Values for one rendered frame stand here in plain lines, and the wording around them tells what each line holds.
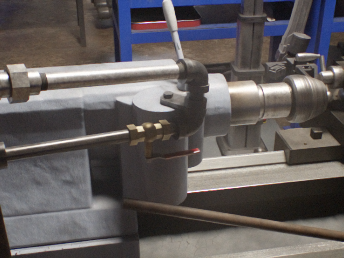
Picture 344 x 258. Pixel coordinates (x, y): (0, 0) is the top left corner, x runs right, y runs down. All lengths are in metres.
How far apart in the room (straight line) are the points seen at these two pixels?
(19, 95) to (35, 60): 3.70
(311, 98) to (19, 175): 0.51
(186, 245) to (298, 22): 0.92
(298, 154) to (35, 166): 0.65
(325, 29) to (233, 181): 1.90
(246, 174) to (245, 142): 1.16
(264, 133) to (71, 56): 2.20
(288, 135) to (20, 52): 3.47
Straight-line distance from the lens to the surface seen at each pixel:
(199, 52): 4.36
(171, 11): 0.84
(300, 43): 1.71
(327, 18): 2.96
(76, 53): 4.39
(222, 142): 2.40
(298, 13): 1.79
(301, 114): 0.94
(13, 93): 0.62
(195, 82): 0.73
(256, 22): 2.15
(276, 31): 2.86
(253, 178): 1.19
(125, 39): 2.68
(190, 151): 0.77
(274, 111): 0.93
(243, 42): 2.17
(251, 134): 2.34
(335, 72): 1.29
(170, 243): 1.17
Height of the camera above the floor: 1.49
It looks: 29 degrees down
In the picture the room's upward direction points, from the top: straight up
